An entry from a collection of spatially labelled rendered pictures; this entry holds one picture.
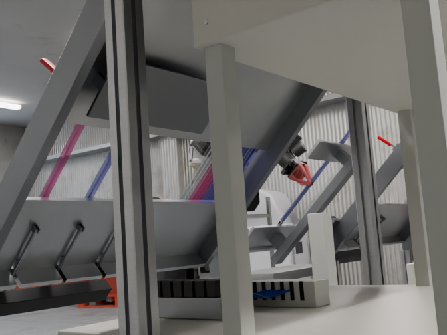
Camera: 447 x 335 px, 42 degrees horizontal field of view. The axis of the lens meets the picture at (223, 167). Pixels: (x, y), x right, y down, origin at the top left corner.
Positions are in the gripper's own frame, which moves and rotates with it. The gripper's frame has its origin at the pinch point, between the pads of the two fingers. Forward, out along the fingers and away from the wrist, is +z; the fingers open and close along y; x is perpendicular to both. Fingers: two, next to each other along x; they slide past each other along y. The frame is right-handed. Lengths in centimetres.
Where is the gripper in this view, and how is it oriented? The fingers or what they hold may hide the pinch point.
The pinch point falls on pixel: (310, 183)
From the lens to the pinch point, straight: 203.0
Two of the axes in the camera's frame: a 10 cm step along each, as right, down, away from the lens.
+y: 6.3, 0.6, 7.8
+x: -5.1, 7.8, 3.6
